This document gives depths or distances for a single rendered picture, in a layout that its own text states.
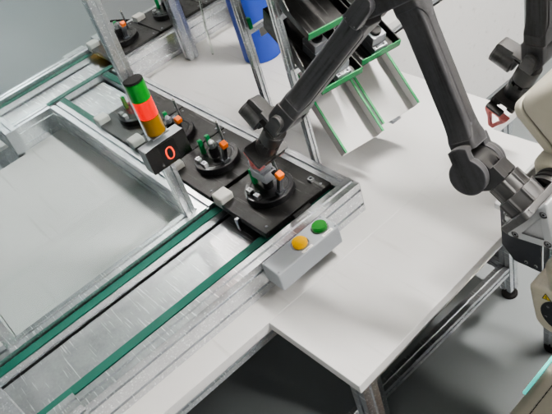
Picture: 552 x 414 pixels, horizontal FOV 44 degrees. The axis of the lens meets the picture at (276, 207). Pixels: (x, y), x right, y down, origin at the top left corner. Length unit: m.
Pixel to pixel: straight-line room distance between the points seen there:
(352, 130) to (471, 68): 1.44
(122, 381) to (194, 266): 0.38
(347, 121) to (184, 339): 0.75
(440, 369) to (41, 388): 1.42
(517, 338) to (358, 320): 1.10
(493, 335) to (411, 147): 0.88
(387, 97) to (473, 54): 1.30
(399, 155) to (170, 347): 0.89
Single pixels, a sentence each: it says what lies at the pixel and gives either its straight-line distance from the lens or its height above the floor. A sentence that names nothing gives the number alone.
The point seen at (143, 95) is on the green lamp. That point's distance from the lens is 1.67.
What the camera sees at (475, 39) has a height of 0.52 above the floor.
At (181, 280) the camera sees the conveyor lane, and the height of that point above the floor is 0.92.
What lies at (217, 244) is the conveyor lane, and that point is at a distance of 1.87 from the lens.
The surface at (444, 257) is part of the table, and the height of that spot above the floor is 0.86.
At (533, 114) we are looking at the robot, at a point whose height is 1.31.
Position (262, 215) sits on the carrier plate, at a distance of 1.82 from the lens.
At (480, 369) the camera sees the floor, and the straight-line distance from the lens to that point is 2.58.
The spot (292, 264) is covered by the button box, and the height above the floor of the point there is 0.96.
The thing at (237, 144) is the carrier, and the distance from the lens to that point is 2.10.
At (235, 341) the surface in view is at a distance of 1.70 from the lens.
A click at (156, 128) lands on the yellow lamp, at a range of 1.71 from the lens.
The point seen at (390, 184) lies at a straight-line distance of 1.97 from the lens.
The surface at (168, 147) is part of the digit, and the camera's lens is 1.75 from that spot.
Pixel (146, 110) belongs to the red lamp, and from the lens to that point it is 1.69.
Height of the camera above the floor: 2.14
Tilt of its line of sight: 40 degrees down
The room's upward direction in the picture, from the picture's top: 19 degrees counter-clockwise
